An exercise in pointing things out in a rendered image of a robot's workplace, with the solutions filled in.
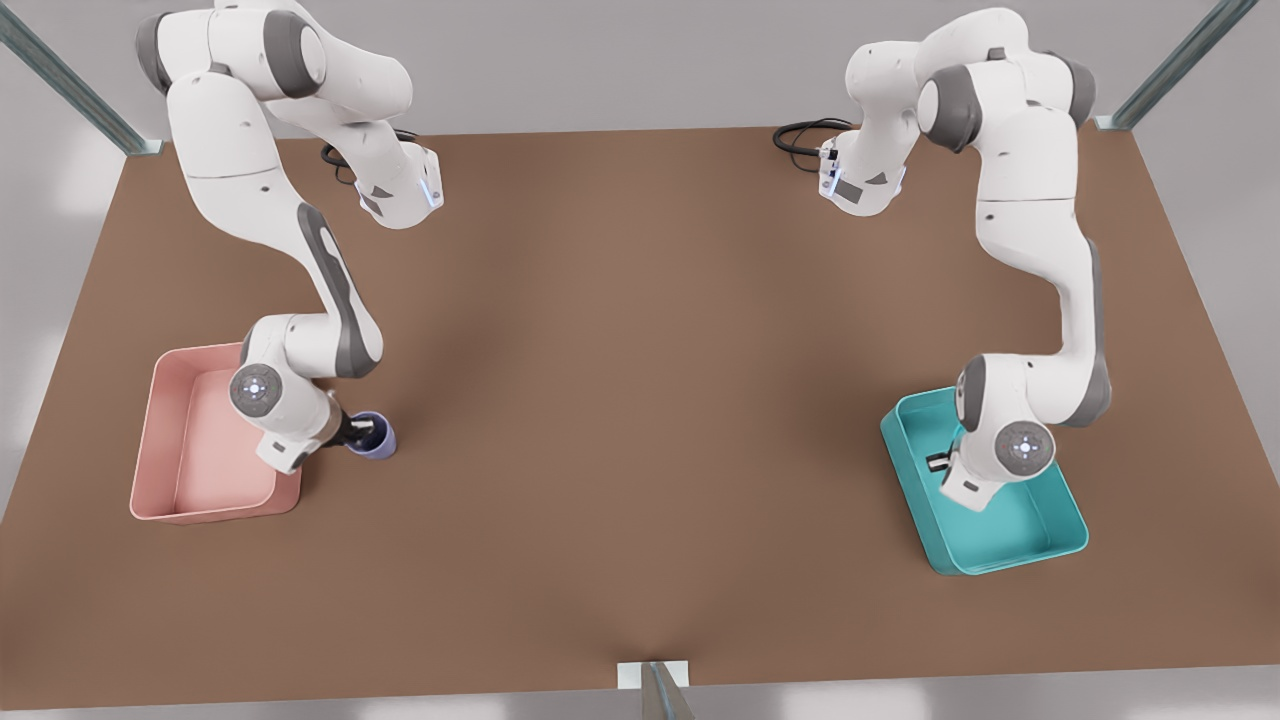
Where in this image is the purple cup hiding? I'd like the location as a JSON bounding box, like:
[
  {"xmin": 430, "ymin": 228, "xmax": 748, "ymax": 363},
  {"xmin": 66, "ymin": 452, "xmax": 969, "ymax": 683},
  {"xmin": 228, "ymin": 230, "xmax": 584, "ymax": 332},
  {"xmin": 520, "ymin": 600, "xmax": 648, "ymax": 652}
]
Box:
[{"xmin": 345, "ymin": 411, "xmax": 397, "ymax": 462}]

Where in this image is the teal box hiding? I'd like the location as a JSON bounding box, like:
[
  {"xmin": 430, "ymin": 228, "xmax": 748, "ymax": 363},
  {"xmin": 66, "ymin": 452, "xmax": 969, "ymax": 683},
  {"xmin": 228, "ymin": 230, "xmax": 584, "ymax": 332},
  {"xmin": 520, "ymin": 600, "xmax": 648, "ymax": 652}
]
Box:
[{"xmin": 880, "ymin": 386, "xmax": 1090, "ymax": 577}]

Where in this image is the pink box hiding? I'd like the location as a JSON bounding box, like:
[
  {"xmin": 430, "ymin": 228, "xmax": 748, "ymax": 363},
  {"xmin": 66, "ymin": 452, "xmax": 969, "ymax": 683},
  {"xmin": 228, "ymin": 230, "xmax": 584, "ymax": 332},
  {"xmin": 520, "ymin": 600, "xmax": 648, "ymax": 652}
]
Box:
[{"xmin": 129, "ymin": 343, "xmax": 303, "ymax": 524}]

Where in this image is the black cable loop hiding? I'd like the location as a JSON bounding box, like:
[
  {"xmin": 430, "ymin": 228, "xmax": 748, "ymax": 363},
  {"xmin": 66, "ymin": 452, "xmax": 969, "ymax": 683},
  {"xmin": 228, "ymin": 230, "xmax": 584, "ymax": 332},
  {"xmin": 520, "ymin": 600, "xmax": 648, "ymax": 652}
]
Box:
[
  {"xmin": 772, "ymin": 118, "xmax": 857, "ymax": 174},
  {"xmin": 320, "ymin": 128, "xmax": 421, "ymax": 187}
]

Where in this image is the silver frame post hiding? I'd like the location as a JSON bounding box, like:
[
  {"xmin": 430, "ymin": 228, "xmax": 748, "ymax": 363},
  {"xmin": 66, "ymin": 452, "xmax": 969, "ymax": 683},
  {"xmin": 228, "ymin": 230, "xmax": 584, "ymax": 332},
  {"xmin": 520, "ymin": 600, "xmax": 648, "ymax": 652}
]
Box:
[
  {"xmin": 0, "ymin": 8, "xmax": 164, "ymax": 158},
  {"xmin": 617, "ymin": 660, "xmax": 696, "ymax": 720},
  {"xmin": 1094, "ymin": 0, "xmax": 1259, "ymax": 132}
]

